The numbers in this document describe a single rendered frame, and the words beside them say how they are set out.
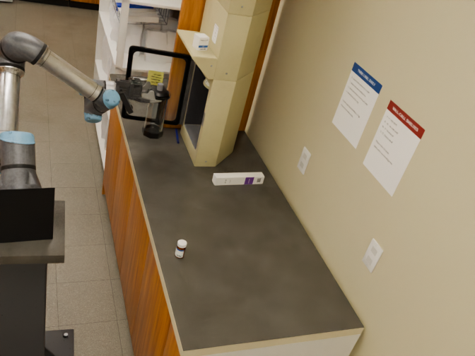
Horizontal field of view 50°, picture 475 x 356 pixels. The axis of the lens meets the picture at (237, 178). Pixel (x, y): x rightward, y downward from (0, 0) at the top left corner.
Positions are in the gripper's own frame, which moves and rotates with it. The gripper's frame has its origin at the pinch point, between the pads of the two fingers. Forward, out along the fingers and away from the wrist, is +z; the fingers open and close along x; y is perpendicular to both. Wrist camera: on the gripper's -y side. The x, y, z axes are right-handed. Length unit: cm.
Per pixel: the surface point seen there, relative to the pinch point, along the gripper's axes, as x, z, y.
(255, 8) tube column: -13, 31, 51
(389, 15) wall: -59, 62, 68
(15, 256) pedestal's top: -71, -60, -31
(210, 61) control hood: -14.0, 16.5, 26.1
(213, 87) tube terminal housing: -14.0, 21.0, 13.7
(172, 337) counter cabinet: -100, -6, -47
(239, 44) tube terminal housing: -14.0, 27.9, 34.9
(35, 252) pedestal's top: -70, -53, -30
